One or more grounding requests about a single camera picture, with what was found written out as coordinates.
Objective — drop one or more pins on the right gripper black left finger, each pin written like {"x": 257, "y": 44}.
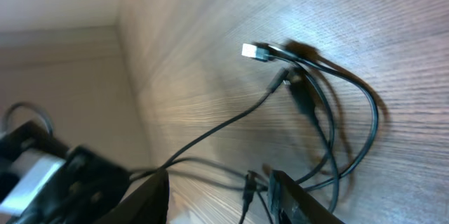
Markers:
{"x": 148, "y": 204}

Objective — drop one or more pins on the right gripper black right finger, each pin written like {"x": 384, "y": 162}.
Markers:
{"x": 291, "y": 204}

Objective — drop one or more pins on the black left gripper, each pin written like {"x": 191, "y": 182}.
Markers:
{"x": 85, "y": 188}

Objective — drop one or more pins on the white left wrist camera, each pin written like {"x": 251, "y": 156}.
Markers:
{"x": 34, "y": 169}

